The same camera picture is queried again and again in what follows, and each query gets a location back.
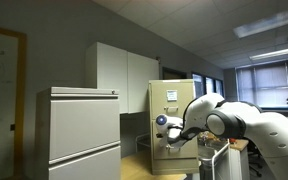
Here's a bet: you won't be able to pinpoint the wood framed whiteboard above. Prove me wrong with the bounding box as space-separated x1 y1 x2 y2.
0 23 28 178

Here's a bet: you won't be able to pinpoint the white base cabinet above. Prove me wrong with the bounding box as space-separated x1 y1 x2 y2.
198 138 252 180

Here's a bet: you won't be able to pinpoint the small dark windows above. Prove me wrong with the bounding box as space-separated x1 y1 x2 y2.
191 72 225 100

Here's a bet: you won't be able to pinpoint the large ceiling light panel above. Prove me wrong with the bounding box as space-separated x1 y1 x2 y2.
232 4 288 40

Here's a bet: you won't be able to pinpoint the window with blinds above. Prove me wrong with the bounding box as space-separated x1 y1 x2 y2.
235 57 288 109

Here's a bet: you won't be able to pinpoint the beige labelled cabinet drawer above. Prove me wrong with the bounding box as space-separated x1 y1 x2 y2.
151 81 196 121

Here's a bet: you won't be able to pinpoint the white wall cabinet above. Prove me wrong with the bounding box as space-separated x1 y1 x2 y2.
85 41 161 115

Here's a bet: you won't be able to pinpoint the white paper label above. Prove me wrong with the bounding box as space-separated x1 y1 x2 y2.
166 89 179 102

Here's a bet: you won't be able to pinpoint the grey metal filing cabinet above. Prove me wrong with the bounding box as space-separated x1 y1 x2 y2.
33 86 122 180

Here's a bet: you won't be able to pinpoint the black swivel chair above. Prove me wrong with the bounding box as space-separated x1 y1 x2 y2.
248 145 264 178

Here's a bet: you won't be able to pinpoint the beige metal filing cabinet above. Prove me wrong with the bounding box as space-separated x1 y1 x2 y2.
148 78 201 176

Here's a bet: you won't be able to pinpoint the wire rack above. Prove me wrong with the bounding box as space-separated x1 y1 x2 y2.
135 132 152 154

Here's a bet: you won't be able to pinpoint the narrow ceiling light strip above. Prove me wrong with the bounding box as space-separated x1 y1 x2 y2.
249 45 288 62

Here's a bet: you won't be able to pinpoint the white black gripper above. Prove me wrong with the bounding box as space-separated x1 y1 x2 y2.
165 127 182 148

